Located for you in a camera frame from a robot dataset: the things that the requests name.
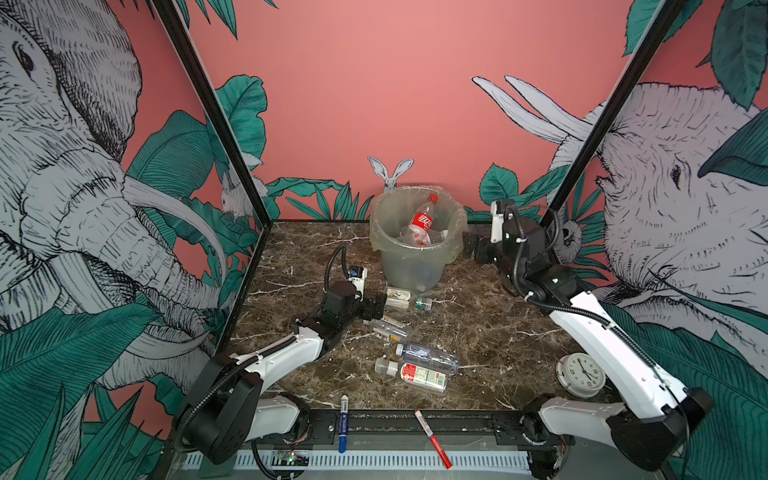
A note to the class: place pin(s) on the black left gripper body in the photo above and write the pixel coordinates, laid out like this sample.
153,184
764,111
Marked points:
361,310

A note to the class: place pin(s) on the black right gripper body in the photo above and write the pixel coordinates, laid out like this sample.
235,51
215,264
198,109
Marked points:
491,253

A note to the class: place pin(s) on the red cola label bottle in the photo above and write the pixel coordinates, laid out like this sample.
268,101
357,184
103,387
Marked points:
416,233

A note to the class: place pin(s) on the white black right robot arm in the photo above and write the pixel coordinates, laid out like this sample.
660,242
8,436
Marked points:
656,414

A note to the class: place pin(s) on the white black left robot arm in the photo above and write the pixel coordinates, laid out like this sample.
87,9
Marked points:
224,408

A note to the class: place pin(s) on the translucent grey waste bin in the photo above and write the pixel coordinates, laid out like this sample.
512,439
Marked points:
414,275

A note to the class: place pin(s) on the clear plastic bin liner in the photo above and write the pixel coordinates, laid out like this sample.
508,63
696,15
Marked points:
391,211

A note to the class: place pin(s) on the orange label clear bottle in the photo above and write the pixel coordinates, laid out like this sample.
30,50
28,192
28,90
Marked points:
390,328

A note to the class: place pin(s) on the small bird label bottle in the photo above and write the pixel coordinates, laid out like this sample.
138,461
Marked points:
403,299

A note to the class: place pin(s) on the crushed clear bottle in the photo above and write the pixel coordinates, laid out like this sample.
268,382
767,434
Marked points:
428,357

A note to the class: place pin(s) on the blue marker pen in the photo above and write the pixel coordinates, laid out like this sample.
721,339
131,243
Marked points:
343,427

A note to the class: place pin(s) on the red green label bottle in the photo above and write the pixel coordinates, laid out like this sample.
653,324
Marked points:
412,374

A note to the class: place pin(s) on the white round clock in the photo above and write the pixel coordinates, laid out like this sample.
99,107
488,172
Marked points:
580,375

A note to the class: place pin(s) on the green circuit board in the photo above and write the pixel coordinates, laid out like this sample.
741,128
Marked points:
291,459

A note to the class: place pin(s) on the red marker pen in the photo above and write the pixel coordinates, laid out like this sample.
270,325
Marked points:
433,439

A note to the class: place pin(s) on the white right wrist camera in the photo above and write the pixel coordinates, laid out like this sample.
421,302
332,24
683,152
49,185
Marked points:
497,221

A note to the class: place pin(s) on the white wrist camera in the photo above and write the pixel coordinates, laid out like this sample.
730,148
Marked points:
357,275
497,221

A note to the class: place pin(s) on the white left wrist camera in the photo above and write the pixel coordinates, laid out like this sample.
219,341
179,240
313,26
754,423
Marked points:
357,275

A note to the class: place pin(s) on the black front mounting rail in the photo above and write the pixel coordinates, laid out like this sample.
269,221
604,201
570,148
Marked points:
503,426

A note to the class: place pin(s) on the white slotted cable duct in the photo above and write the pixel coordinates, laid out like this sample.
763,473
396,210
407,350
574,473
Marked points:
514,462

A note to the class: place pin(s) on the black right frame post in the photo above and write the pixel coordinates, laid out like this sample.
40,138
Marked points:
651,39

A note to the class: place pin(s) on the black frame post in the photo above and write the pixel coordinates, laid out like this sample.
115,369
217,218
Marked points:
172,21
651,39

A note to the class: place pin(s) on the black left frame post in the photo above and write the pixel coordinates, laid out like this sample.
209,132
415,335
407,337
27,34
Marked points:
172,21

